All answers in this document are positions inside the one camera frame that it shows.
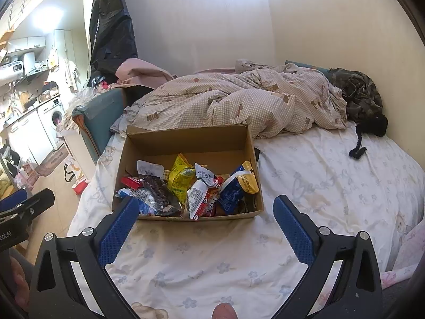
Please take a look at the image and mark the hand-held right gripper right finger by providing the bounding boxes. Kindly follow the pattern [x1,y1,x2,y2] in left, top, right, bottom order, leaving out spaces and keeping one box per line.
[273,194,384,319]

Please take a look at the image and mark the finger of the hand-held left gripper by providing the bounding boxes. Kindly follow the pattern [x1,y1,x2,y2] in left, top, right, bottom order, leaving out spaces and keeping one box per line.
[0,189,28,211]
[0,188,55,223]

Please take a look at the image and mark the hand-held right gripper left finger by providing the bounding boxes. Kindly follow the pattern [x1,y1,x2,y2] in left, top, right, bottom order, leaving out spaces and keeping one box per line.
[30,195,140,319]

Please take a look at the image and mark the blue white snack bag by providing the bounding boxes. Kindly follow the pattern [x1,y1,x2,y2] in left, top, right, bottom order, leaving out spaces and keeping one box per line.
[116,188,157,216]

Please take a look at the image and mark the red snack packet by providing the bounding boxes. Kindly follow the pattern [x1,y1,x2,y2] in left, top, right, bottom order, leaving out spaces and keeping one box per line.
[120,177,144,189]

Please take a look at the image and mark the dark brown snack packet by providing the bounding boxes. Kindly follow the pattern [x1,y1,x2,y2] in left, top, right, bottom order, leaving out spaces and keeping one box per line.
[139,174,182,216]

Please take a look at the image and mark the blue yellow snack bag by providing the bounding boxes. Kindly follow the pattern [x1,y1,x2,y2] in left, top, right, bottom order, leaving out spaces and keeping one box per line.
[217,161,260,215]

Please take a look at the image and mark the clear white snack packet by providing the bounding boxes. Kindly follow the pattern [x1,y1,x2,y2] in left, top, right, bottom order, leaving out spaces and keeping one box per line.
[137,160,165,177]

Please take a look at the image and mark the yellow snack packet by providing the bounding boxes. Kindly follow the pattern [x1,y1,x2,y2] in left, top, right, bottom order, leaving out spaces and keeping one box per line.
[168,153,197,207]

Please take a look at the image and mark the white red-ended snack packet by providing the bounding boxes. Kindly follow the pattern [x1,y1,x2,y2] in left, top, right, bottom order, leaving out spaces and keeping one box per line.
[187,179,213,221]

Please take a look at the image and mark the red label rice cake packet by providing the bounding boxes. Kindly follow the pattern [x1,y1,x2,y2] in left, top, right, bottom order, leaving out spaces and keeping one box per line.
[203,176,224,216]

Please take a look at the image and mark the brown cardboard box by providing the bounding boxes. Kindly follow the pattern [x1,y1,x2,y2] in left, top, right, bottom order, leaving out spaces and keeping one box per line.
[112,124,264,221]

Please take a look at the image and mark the person's left hand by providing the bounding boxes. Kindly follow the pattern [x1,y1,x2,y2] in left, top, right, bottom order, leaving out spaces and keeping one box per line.
[10,257,32,310]

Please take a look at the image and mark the person's right hand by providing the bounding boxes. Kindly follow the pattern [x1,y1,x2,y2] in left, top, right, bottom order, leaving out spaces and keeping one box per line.
[212,303,238,319]

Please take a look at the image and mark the patterned floor rug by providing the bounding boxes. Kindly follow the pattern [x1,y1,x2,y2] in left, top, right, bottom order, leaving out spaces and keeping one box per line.
[36,151,69,177]

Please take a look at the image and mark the white red shopping bag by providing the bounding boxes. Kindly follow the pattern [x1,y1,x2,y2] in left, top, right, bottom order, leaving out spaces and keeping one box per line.
[64,158,89,195]

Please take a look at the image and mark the white base cabinets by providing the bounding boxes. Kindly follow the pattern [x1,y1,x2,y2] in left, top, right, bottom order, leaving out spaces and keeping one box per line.
[6,108,54,167]

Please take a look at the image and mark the white chest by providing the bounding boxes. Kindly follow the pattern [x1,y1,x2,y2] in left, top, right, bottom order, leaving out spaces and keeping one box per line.
[63,129,100,173]

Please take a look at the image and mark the white washing machine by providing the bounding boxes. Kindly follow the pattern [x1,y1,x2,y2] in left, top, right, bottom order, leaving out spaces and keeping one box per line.
[37,98,66,151]

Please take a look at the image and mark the pink pillow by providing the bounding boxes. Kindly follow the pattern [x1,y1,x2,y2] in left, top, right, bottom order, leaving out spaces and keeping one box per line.
[380,219,425,290]

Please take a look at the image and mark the white water heater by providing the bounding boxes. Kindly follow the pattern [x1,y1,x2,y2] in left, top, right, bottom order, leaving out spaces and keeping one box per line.
[0,52,36,84]

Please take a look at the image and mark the checked bear print duvet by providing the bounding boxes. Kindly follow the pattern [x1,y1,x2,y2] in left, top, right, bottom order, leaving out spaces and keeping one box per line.
[111,60,349,139]

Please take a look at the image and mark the camouflage jacket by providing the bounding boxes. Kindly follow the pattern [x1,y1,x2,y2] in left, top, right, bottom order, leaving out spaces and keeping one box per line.
[327,67,389,137]

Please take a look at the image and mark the pink garment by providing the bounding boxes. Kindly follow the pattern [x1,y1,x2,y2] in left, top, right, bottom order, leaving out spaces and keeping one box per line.
[116,59,178,89]

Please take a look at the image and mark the tall white cabinet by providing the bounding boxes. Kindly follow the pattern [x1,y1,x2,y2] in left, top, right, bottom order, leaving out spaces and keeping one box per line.
[53,29,79,90]

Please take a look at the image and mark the teal pillow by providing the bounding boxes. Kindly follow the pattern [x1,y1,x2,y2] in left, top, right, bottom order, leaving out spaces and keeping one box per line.
[285,60,329,73]

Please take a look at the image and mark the black plastic bag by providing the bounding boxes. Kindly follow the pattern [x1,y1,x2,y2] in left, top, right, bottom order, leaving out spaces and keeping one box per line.
[89,0,139,83]

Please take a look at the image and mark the black drawstring cord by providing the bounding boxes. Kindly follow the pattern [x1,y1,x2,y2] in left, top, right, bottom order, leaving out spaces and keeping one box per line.
[348,124,368,159]

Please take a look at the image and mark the white wall cabinets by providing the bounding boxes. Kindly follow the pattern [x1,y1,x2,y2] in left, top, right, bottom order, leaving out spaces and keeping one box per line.
[7,36,46,54]

